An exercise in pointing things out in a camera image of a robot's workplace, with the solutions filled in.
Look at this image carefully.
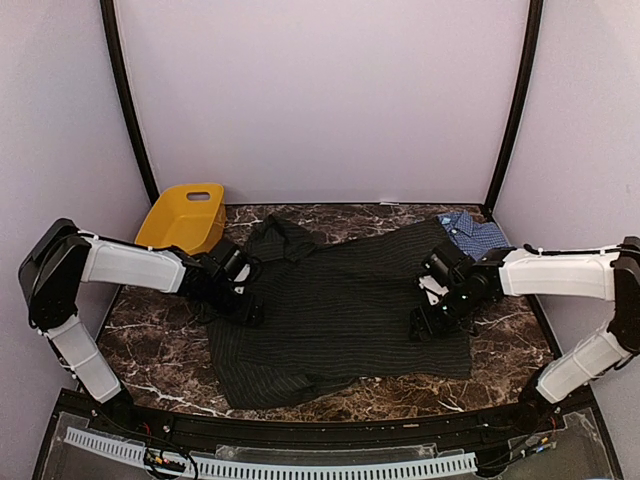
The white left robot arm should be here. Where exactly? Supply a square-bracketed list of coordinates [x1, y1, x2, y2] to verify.
[18, 218, 264, 436]

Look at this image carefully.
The white slotted cable duct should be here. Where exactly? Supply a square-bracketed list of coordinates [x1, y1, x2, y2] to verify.
[64, 427, 478, 479]

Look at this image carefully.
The blue checked folded shirt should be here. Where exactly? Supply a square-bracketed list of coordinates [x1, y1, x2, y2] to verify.
[437, 211, 509, 258]

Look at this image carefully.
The black pinstriped long sleeve shirt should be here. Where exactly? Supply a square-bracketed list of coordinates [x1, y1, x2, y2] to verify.
[208, 216, 472, 409]

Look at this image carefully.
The yellow plastic basket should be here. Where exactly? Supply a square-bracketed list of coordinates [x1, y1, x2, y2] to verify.
[135, 183, 226, 255]

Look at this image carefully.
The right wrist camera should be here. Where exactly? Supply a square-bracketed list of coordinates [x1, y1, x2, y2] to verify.
[417, 241, 475, 306]

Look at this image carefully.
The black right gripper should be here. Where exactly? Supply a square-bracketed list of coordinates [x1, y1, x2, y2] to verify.
[410, 281, 485, 342]

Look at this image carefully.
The black enclosure frame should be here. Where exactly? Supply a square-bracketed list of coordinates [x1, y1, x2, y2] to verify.
[100, 1, 544, 211]

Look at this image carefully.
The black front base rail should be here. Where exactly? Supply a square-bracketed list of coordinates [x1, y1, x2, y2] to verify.
[31, 387, 626, 479]

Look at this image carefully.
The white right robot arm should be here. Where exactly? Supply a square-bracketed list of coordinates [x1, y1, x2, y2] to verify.
[409, 236, 639, 434]

